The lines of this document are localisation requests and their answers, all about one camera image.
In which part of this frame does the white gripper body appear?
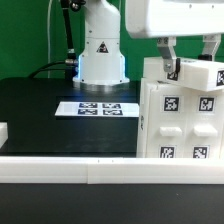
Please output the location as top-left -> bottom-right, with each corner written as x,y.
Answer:
125,0 -> 224,38

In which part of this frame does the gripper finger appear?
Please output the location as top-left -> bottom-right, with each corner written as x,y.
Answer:
198,34 -> 221,61
157,37 -> 180,73

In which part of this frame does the white cabinet door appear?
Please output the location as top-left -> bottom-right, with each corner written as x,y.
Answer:
184,90 -> 224,159
147,84 -> 186,158

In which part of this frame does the white cabinet body box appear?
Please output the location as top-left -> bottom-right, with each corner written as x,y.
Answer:
137,79 -> 224,159

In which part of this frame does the white cabinet top block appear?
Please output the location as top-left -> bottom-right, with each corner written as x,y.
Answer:
143,57 -> 224,92

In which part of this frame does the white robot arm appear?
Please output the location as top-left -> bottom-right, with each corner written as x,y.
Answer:
74,0 -> 224,91

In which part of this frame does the black cable hose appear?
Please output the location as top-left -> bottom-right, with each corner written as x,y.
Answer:
27,0 -> 80,80

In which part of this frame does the white thin cable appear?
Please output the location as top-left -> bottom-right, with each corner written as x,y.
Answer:
47,0 -> 54,79

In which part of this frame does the white marker base plate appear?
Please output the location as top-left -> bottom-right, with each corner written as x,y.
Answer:
55,102 -> 139,118

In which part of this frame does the white left fence rail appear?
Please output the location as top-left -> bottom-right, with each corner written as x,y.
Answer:
0,122 -> 8,148

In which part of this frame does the white fence rail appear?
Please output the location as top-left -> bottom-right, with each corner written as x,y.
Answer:
0,122 -> 8,148
0,157 -> 224,184

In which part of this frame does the white front fence rail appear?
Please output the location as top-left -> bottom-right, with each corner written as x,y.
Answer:
0,157 -> 224,184

